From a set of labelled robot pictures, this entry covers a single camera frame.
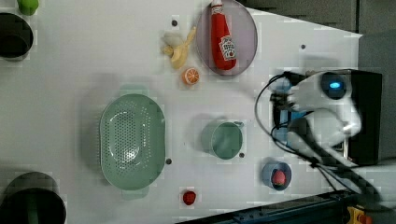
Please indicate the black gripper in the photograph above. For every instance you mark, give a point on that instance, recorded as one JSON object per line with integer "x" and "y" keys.
{"x": 280, "y": 86}

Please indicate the silver black toaster oven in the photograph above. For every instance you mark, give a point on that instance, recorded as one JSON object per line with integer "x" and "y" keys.
{"x": 362, "y": 149}

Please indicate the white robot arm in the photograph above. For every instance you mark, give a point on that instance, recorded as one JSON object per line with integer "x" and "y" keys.
{"x": 329, "y": 115}

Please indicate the green mug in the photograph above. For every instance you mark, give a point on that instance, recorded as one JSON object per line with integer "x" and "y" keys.
{"x": 223, "y": 138}

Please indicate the blue small bowl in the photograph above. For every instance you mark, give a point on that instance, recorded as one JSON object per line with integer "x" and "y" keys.
{"x": 270, "y": 168}

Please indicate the pink strawberry toy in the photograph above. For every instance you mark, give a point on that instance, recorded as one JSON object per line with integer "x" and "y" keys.
{"x": 279, "y": 178}

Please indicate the red plush ketchup bottle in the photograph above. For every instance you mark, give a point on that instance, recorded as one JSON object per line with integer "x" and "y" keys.
{"x": 222, "y": 45}

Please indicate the grey round plate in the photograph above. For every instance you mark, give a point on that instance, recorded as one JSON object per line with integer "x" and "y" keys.
{"x": 243, "y": 32}

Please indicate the orange slice toy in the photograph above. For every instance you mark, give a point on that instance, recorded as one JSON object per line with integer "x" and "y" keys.
{"x": 190, "y": 76}

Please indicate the yellow plush peeled banana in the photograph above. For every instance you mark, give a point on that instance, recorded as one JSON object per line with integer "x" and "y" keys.
{"x": 177, "y": 48}

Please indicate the red tomato toy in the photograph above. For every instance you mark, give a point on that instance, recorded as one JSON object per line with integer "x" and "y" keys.
{"x": 189, "y": 197}

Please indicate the green perforated colander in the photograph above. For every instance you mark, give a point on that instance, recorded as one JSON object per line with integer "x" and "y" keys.
{"x": 132, "y": 142}

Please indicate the black pot lower left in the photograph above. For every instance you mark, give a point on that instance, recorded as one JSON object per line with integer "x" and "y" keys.
{"x": 33, "y": 198}

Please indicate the black pot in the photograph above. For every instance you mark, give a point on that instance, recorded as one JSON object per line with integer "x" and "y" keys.
{"x": 16, "y": 36}
{"x": 33, "y": 198}

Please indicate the green pepper toy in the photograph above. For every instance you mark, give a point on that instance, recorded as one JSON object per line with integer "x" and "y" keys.
{"x": 28, "y": 7}

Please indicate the black pot upper left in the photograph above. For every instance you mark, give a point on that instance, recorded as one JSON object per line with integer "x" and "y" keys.
{"x": 16, "y": 36}

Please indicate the blue metal frame rail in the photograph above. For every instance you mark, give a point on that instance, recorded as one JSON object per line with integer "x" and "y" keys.
{"x": 325, "y": 208}

